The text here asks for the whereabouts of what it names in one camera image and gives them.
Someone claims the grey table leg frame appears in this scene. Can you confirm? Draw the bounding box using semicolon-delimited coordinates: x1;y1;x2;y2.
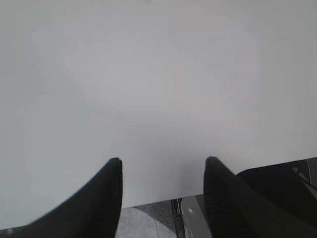
171;195;212;238

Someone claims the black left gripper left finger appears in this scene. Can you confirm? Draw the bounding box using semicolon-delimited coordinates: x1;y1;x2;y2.
8;158;123;238

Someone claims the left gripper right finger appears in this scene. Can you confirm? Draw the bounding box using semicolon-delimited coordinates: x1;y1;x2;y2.
204;157;317;238

